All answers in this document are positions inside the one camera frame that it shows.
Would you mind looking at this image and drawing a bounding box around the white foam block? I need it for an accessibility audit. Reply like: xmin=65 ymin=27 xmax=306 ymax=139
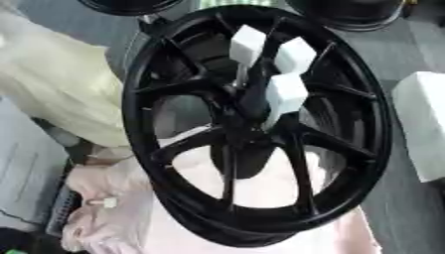
xmin=390 ymin=70 xmax=445 ymax=184

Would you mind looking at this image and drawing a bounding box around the black round wheel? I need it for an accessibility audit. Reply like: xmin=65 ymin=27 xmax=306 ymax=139
xmin=283 ymin=0 xmax=407 ymax=33
xmin=76 ymin=0 xmax=185 ymax=17

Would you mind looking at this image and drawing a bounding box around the person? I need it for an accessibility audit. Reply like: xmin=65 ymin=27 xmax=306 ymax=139
xmin=0 ymin=9 xmax=136 ymax=167

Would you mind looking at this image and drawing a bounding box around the pale pink cloth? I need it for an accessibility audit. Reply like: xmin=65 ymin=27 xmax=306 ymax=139
xmin=59 ymin=126 xmax=384 ymax=254

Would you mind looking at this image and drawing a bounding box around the black spoked wheel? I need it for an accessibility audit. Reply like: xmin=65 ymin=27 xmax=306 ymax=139
xmin=119 ymin=4 xmax=395 ymax=249

